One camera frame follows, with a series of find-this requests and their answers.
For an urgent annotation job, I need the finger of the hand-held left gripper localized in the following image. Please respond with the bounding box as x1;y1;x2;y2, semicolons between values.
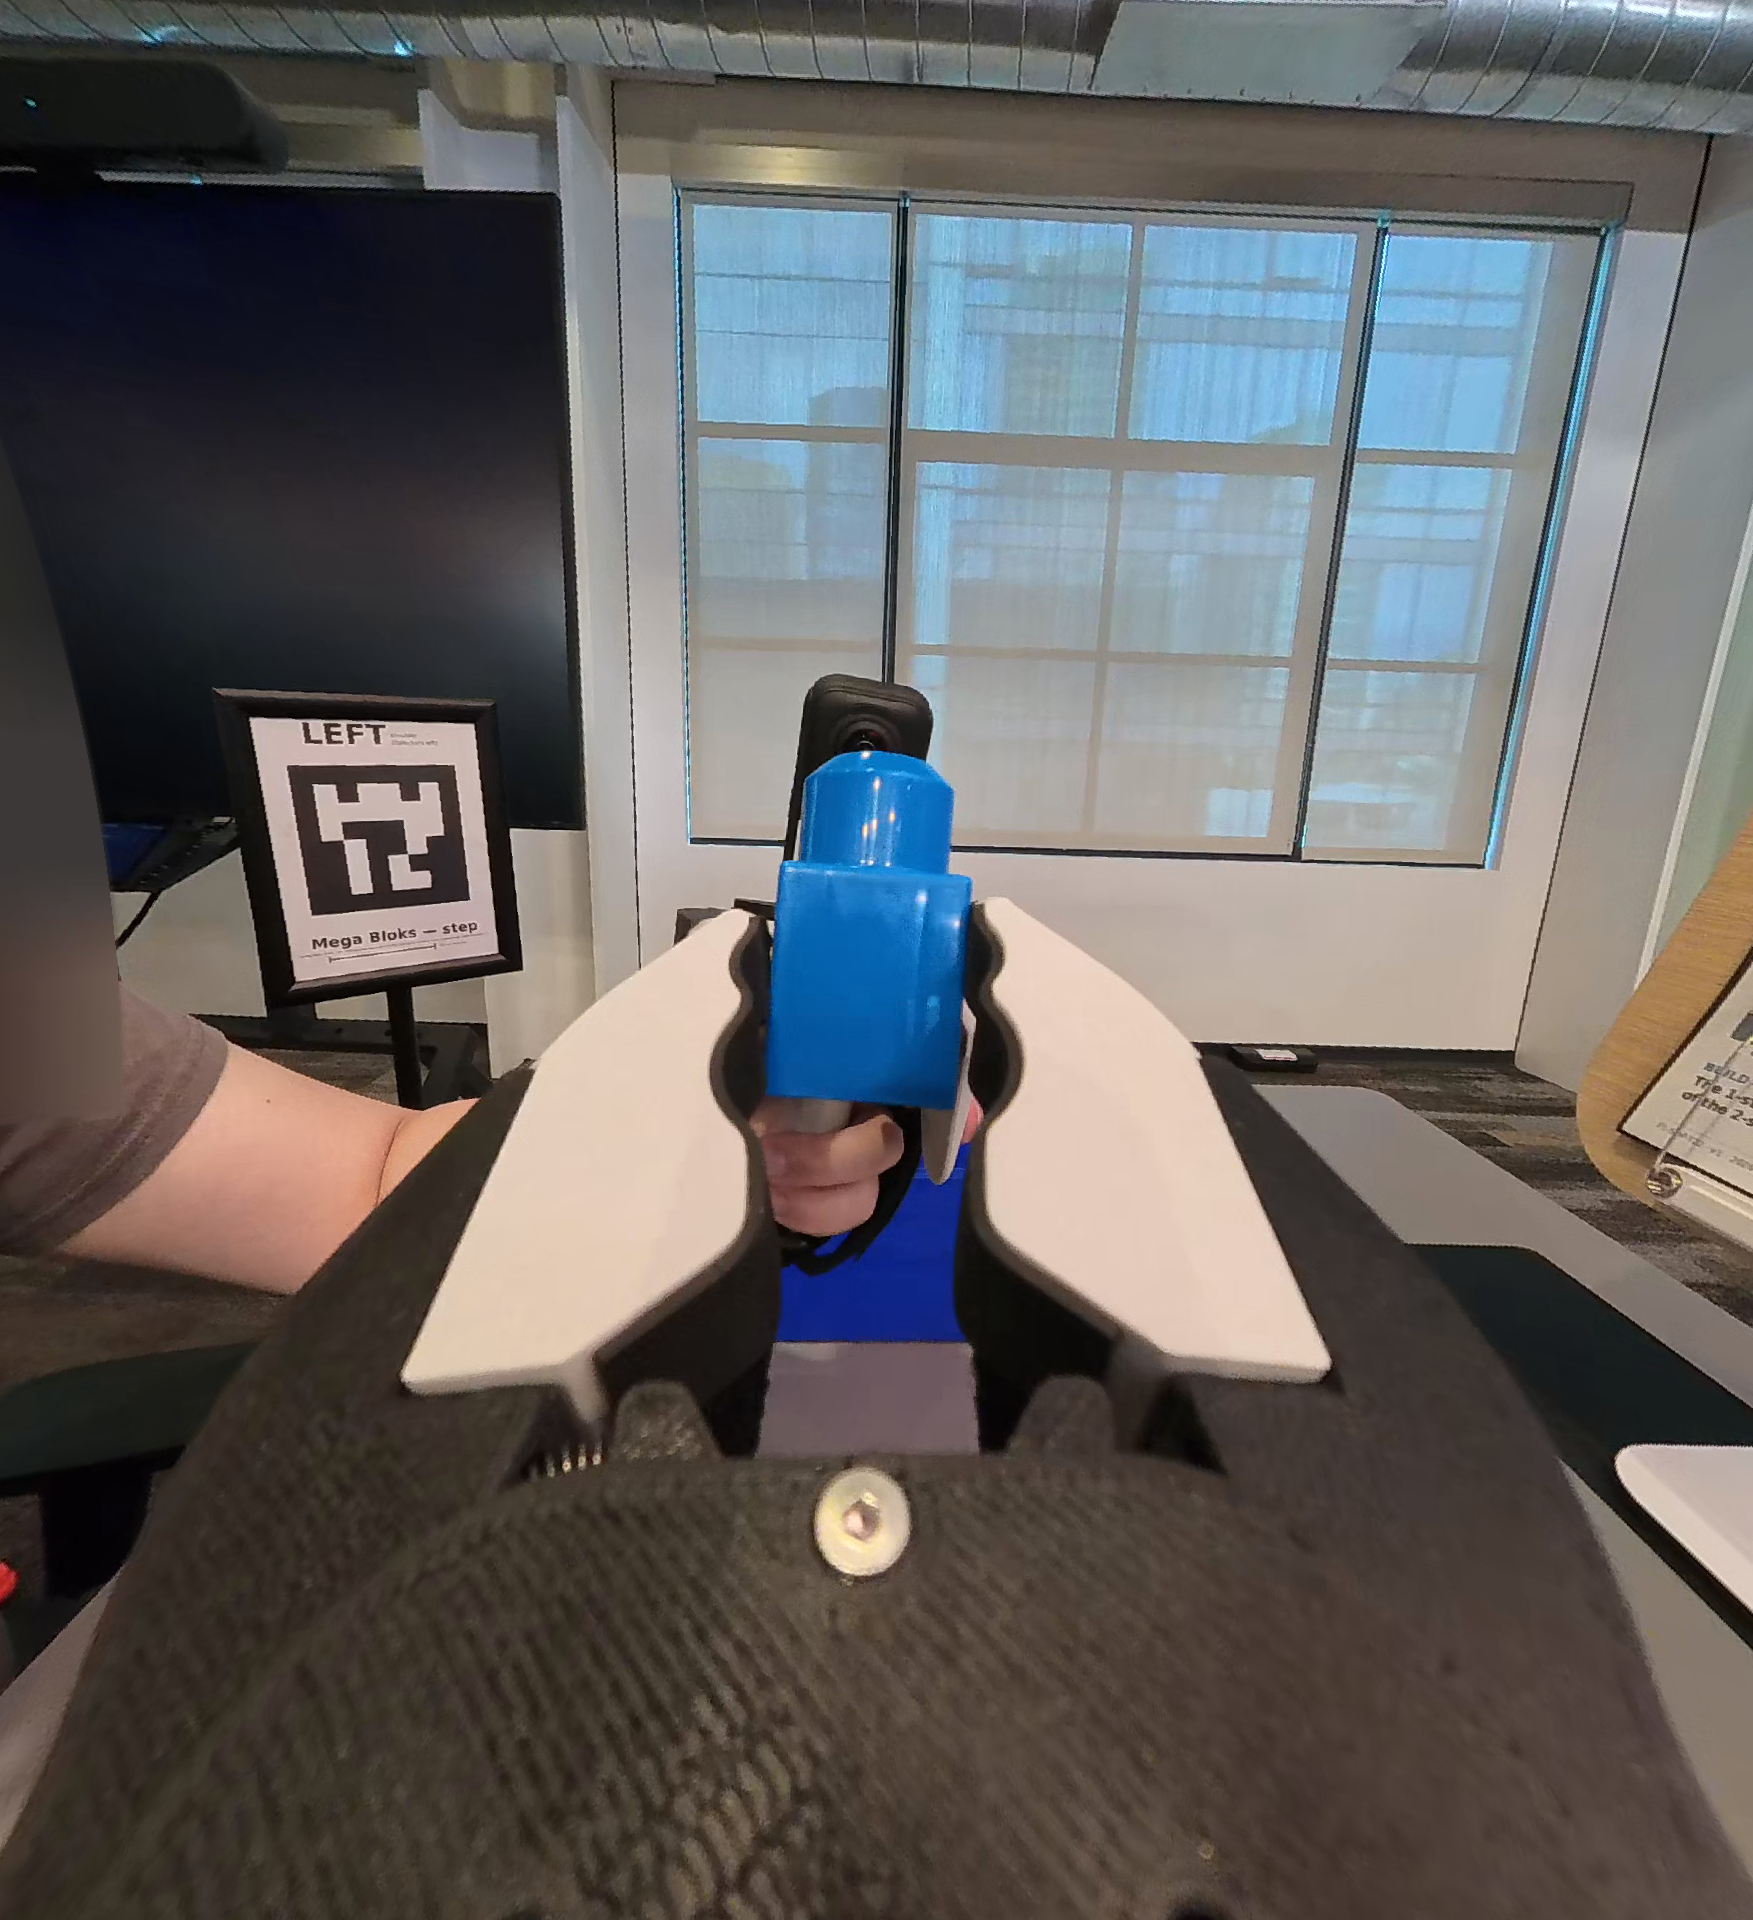
917;1004;987;1187

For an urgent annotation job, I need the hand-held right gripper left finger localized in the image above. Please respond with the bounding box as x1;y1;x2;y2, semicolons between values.
403;908;785;1397

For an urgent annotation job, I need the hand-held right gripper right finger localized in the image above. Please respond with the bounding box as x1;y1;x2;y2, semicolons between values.
967;900;1332;1381

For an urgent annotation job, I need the blue one-stud block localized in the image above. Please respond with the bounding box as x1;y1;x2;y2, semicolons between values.
766;754;972;1111

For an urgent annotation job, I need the blue plastic bin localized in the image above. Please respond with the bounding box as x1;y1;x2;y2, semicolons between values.
779;1131;969;1346

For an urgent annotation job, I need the person's left forearm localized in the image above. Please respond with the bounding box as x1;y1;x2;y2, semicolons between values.
59;1034;479;1299

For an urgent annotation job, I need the person's left hand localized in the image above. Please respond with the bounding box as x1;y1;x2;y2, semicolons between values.
748;1101;912;1238

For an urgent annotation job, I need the window with blinds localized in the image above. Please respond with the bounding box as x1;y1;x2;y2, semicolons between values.
674;187;1620;869

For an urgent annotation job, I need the framed marker sign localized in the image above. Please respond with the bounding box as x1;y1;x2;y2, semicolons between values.
213;687;524;1010

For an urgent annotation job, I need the black mat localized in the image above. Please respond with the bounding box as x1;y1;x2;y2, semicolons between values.
1416;1243;1753;1453

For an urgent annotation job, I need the dark green chair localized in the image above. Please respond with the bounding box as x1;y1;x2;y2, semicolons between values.
0;1334;260;1598

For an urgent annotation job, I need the large dark screen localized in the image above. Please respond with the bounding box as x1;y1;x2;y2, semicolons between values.
0;177;586;831

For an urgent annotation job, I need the white stand base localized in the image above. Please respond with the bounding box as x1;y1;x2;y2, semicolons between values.
1616;1440;1753;1695

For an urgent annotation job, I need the black video bar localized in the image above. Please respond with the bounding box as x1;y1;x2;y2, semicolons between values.
0;41;293;179

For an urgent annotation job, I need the silver ceiling duct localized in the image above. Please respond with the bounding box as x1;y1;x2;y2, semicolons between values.
1108;0;1753;138

